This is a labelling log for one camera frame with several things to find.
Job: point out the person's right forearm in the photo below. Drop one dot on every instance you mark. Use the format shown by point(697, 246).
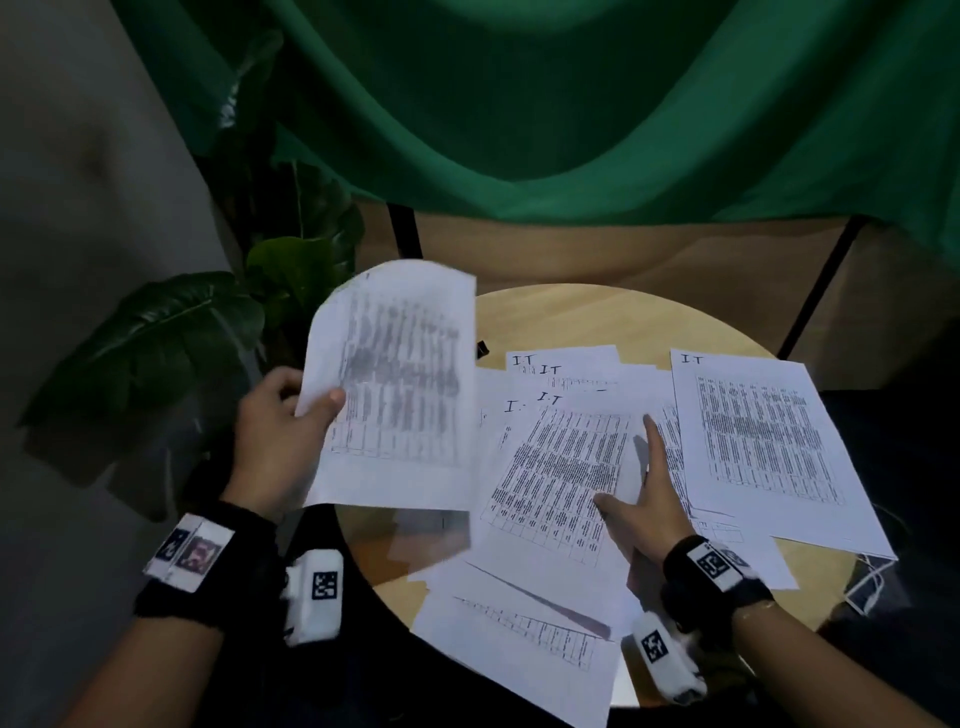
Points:
point(810, 675)

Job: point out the large leafy green plant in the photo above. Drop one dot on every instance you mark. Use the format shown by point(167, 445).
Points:
point(172, 337)

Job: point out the person's left forearm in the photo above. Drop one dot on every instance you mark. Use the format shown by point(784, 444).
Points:
point(150, 675)

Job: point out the curled printed table page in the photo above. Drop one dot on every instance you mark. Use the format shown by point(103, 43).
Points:
point(397, 375)

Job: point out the person's black clothing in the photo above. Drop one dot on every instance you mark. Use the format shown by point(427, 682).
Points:
point(352, 675)

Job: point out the pile of printed paper sheets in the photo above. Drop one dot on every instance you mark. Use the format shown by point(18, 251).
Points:
point(757, 442)

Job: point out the white wrist camera block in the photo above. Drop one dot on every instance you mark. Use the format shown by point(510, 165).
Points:
point(315, 596)
point(667, 656)

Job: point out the person's left thumb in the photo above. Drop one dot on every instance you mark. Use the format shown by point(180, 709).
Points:
point(324, 411)

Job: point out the person's left hand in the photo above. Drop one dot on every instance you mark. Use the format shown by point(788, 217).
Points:
point(266, 450)

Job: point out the person's right hand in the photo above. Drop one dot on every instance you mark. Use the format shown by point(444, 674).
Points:
point(654, 521)

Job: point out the black backdrop stand pole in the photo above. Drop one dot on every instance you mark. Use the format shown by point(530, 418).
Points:
point(821, 289)
point(403, 231)

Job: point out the person's right thumb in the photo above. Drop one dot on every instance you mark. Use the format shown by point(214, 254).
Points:
point(616, 508)

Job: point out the green cloth backdrop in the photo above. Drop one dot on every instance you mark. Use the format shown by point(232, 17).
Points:
point(562, 97)

